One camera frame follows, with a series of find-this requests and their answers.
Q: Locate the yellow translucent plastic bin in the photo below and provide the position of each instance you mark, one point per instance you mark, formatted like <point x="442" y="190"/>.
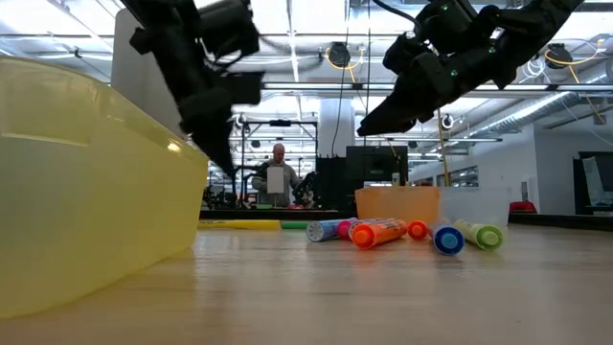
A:
<point x="96" y="191"/>

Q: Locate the yellow highlighter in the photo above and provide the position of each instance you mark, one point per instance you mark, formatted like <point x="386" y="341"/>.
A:
<point x="239" y="224"/>

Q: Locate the long ceiling light bar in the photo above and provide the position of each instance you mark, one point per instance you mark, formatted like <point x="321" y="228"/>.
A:
<point x="311" y="86"/>

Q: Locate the red cushion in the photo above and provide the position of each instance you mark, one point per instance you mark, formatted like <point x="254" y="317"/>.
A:
<point x="522" y="207"/>

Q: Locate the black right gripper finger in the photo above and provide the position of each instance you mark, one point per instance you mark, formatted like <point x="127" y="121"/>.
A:
<point x="392" y="120"/>

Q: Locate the orange plastic bin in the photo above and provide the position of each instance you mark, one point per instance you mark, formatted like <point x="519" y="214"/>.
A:
<point x="397" y="203"/>

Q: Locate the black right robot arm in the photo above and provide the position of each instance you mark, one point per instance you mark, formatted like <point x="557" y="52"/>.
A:
<point x="527" y="29"/>

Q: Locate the black display panel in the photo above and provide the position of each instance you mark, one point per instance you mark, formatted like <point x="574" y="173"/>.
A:
<point x="594" y="182"/>

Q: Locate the white paper sign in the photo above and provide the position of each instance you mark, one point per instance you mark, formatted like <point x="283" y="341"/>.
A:
<point x="275" y="179"/>

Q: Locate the person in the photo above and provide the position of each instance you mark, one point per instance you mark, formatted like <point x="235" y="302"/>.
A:
<point x="279" y="152"/>

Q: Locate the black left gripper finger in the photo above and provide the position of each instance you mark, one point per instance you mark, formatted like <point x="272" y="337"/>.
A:
<point x="218" y="144"/>

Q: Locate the orange highlighter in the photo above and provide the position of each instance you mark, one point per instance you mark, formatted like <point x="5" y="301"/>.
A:
<point x="417" y="230"/>
<point x="378" y="234"/>

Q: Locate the black metal frame rig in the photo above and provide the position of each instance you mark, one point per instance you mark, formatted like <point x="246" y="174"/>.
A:
<point x="280" y="123"/>

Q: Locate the pink highlighter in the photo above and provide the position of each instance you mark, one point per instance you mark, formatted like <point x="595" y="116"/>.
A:
<point x="343" y="230"/>

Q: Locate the blue highlighter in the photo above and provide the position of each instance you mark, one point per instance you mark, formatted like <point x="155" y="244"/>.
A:
<point x="448" y="240"/>

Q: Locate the clear plastic bin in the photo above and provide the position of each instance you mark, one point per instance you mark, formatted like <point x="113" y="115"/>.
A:
<point x="474" y="203"/>

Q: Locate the black cabinet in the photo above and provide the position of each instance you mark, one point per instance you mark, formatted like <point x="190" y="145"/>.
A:
<point x="333" y="187"/>

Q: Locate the slim white pillar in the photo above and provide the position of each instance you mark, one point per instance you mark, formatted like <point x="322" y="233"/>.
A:
<point x="335" y="124"/>

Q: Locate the black monitor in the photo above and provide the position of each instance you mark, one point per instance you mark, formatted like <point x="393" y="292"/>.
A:
<point x="376" y="165"/>

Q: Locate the silver ventilation duct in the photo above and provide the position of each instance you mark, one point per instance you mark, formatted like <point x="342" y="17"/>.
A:
<point x="527" y="112"/>

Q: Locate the green highlighter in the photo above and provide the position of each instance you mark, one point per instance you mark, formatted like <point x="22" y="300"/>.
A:
<point x="294" y="224"/>
<point x="488" y="237"/>

